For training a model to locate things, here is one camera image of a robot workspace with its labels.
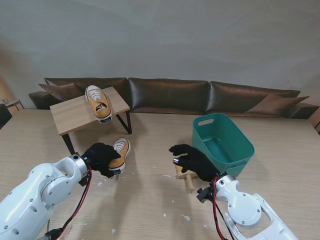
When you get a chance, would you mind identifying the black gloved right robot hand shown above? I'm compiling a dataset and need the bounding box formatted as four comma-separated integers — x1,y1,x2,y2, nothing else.
168,143,222,183

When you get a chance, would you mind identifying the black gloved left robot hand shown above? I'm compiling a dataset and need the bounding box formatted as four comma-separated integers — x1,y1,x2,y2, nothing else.
81,142,121,179

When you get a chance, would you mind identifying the yellow canvas sneaker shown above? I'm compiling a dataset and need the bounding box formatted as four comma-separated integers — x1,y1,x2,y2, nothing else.
85,85,113,124
107,137,132,176

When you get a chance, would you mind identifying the wooden shoe brush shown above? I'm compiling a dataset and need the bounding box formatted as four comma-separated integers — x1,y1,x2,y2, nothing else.
174,162,198,194

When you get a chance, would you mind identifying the green plastic basket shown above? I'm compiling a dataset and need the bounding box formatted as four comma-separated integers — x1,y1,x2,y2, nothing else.
192,112,256,179

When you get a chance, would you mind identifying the small wooden black-legged bench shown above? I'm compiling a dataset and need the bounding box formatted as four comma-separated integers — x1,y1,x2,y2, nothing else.
49,86,133,157

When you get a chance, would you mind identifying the dark brown leather sofa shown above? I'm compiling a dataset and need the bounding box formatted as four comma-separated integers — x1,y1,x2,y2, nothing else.
28,77,320,120

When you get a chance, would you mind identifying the brown sofa cushion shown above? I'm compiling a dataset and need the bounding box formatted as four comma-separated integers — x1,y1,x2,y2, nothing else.
38,83,85,102
247,93,310,115

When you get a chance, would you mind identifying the small wooden side table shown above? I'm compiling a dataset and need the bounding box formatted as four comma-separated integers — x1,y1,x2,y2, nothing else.
0,98,25,111

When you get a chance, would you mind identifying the light wooden cabinet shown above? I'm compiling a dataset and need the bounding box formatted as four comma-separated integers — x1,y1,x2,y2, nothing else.
307,107,320,136

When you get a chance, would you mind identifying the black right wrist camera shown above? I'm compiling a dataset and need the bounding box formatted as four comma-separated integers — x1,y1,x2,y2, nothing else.
196,187,216,204

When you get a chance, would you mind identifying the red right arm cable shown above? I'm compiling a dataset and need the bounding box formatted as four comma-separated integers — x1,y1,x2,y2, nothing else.
211,176,226,240

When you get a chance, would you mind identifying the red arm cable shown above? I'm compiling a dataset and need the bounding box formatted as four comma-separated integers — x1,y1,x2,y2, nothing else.
59,163,93,232
211,176,226,240

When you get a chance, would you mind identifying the red left arm cable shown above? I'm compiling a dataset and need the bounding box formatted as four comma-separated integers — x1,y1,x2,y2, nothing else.
59,163,93,232

